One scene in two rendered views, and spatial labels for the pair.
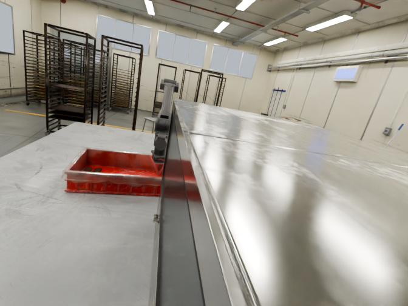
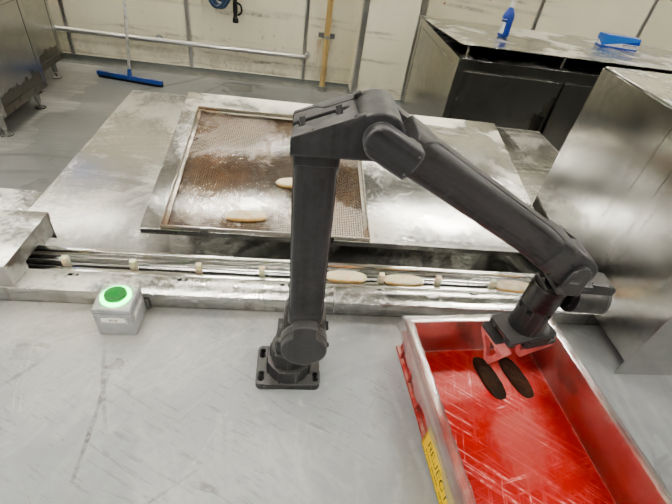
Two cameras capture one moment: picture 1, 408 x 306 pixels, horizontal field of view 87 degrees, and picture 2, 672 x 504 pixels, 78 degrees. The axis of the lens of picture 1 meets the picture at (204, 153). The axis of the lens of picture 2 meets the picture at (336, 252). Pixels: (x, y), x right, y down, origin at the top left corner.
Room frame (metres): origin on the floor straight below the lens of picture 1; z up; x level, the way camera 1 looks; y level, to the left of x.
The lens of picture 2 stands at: (1.34, 0.76, 1.53)
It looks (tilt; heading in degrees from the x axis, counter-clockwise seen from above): 40 degrees down; 274
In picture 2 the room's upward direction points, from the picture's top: 9 degrees clockwise
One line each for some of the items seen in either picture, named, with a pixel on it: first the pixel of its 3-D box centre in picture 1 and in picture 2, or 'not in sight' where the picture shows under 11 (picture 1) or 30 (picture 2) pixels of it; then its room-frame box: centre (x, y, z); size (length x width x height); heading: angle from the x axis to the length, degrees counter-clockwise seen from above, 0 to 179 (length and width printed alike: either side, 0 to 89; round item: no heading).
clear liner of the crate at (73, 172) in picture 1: (126, 170); (523, 440); (1.00, 0.37, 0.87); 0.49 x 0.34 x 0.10; 107
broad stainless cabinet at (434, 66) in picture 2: not in sight; (546, 115); (0.20, -2.42, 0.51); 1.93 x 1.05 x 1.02; 13
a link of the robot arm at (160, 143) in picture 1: (163, 135); (576, 279); (0.98, 0.21, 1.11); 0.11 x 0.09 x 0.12; 12
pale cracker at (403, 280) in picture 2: not in sight; (404, 279); (1.22, 0.02, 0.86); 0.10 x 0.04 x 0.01; 13
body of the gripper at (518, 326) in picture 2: (159, 150); (528, 317); (1.02, 0.22, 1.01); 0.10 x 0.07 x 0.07; 28
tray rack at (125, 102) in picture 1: (122, 84); not in sight; (7.20, 3.07, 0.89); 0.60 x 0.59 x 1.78; 102
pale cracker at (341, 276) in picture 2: not in sight; (346, 275); (1.35, 0.05, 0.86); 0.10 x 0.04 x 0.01; 13
